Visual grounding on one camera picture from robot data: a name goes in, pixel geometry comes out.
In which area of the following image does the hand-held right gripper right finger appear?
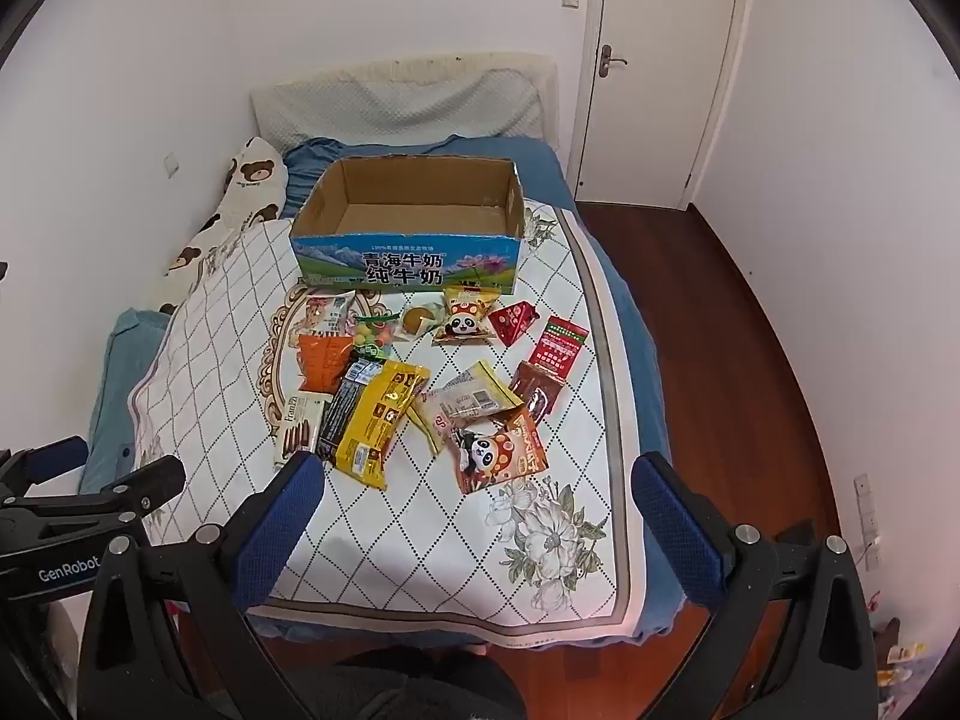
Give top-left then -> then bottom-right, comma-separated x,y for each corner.
632,452 -> 877,720

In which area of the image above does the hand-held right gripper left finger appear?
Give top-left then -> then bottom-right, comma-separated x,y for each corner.
75,450 -> 327,720

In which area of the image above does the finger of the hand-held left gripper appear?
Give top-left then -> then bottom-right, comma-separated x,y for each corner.
97,456 -> 187,524
0,435 -> 89,500

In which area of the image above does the white cookie stick box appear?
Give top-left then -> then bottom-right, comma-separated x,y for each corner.
274,390 -> 331,470

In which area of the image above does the dark biscuit packet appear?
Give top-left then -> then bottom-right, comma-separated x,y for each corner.
316,356 -> 383,462

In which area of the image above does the plain orange snack packet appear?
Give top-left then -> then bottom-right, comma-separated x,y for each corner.
298,334 -> 353,395

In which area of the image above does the orange panda snack packet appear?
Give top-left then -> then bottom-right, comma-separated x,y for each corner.
448,409 -> 550,496
433,285 -> 500,346

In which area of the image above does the beige clear snack packet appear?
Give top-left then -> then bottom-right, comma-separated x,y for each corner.
427,360 -> 505,428

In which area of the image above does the printed cardboard box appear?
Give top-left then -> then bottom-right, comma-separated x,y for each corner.
291,156 -> 524,295

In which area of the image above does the light blue cloth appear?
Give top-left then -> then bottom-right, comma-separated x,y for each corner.
79,307 -> 175,496

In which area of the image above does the white diamond pattern blanket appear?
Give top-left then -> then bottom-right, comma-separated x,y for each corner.
127,199 -> 650,646

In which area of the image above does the pale yellow snack packet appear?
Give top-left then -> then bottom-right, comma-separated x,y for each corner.
411,390 -> 462,455

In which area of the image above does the brown sachet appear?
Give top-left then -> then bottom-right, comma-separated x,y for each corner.
510,360 -> 565,421

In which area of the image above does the colourful candy ball packet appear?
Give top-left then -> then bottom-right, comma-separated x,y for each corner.
351,315 -> 398,361

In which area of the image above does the white peach snack packet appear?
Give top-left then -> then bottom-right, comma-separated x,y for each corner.
304,295 -> 355,337

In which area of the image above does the red sachet with green label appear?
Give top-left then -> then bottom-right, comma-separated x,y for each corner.
527,317 -> 590,376

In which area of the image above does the person's dark clothing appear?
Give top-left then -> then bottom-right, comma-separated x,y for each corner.
330,647 -> 526,720

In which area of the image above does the round pastry in clear wrapper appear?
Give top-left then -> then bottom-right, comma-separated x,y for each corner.
397,302 -> 443,338

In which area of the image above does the red triangular snack packet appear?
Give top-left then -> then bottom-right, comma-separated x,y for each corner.
489,300 -> 545,348

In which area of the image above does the bear print pillow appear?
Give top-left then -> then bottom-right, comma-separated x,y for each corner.
161,136 -> 290,316

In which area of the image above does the bed with blue sheet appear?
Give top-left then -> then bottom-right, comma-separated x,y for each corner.
79,136 -> 691,650

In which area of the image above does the white door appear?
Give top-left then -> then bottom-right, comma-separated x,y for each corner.
574,0 -> 751,209

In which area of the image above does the white quilted pillow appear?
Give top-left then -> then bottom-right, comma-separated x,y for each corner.
250,52 -> 560,155

